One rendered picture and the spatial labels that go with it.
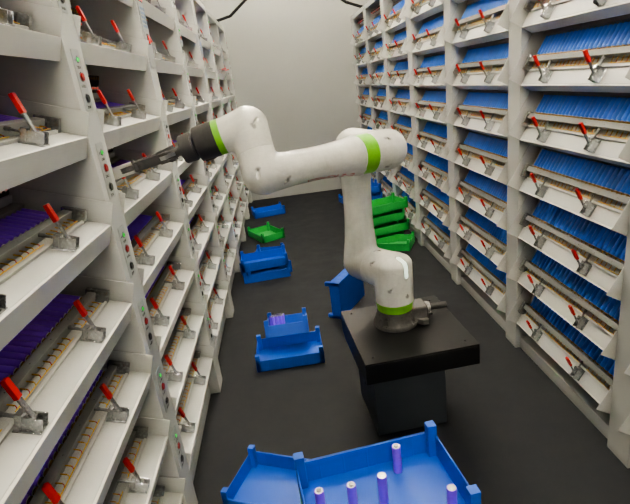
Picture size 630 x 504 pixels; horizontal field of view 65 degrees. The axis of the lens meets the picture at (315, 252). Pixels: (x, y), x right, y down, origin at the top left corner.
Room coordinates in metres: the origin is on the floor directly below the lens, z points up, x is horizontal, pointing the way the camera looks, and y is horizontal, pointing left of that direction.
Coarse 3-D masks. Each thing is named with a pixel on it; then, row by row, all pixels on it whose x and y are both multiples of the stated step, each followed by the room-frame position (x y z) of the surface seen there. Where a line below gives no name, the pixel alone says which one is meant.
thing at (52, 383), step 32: (64, 288) 1.05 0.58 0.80; (96, 288) 1.05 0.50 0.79; (128, 288) 1.05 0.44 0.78; (32, 320) 0.88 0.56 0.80; (64, 320) 0.89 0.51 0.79; (96, 320) 0.95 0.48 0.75; (128, 320) 1.03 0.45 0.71; (0, 352) 0.76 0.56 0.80; (32, 352) 0.78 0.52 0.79; (64, 352) 0.82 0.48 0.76; (96, 352) 0.83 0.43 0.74; (0, 384) 0.67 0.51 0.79; (32, 384) 0.71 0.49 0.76; (64, 384) 0.72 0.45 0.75; (0, 416) 0.61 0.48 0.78; (32, 416) 0.61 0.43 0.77; (64, 416) 0.66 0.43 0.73; (0, 448) 0.56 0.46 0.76; (32, 448) 0.57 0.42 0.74; (0, 480) 0.51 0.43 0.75; (32, 480) 0.55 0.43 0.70
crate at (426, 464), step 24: (432, 432) 0.82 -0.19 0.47; (336, 456) 0.81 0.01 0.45; (360, 456) 0.82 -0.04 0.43; (384, 456) 0.82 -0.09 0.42; (408, 456) 0.83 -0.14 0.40; (432, 456) 0.82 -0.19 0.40; (312, 480) 0.80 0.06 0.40; (336, 480) 0.79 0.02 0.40; (360, 480) 0.78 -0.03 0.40; (408, 480) 0.77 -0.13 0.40; (432, 480) 0.76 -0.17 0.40; (456, 480) 0.73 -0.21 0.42
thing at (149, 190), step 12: (120, 156) 1.75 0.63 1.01; (132, 156) 1.75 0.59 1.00; (168, 168) 1.75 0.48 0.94; (132, 180) 1.51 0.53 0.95; (144, 180) 1.54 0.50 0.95; (168, 180) 1.70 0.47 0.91; (120, 192) 1.34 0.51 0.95; (144, 192) 1.39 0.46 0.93; (156, 192) 1.51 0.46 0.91; (132, 204) 1.25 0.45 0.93; (144, 204) 1.36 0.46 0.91; (132, 216) 1.24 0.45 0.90
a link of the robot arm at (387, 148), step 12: (372, 132) 1.46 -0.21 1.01; (384, 132) 1.47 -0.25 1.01; (396, 132) 1.48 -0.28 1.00; (372, 144) 1.41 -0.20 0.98; (384, 144) 1.43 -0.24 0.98; (396, 144) 1.45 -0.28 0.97; (372, 156) 1.40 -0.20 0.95; (384, 156) 1.42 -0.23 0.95; (396, 156) 1.44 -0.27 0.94; (372, 168) 1.41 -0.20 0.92; (384, 168) 1.45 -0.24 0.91
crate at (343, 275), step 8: (344, 272) 2.41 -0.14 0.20; (336, 280) 2.32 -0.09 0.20; (344, 280) 2.33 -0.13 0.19; (352, 280) 2.41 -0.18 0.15; (360, 280) 2.50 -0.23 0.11; (336, 288) 2.28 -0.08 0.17; (344, 288) 2.32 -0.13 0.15; (352, 288) 2.40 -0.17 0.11; (360, 288) 2.49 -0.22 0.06; (336, 296) 2.28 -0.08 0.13; (344, 296) 2.32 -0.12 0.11; (352, 296) 2.40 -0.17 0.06; (360, 296) 2.48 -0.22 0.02; (336, 304) 2.28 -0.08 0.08; (344, 304) 2.31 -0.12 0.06; (352, 304) 2.39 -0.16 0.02; (336, 312) 2.29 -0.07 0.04
